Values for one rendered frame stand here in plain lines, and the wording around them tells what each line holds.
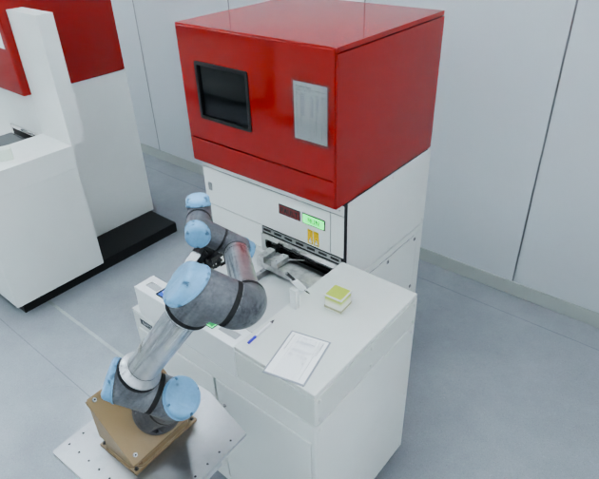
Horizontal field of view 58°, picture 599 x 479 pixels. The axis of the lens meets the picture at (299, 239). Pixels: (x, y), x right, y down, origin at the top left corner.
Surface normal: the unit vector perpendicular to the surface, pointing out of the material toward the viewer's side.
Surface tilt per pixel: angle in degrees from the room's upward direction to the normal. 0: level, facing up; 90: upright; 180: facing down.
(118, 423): 44
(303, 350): 0
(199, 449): 0
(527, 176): 90
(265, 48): 90
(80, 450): 0
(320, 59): 90
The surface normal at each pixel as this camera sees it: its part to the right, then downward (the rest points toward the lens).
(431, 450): -0.03, -0.84
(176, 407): 0.64, -0.33
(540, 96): -0.64, 0.43
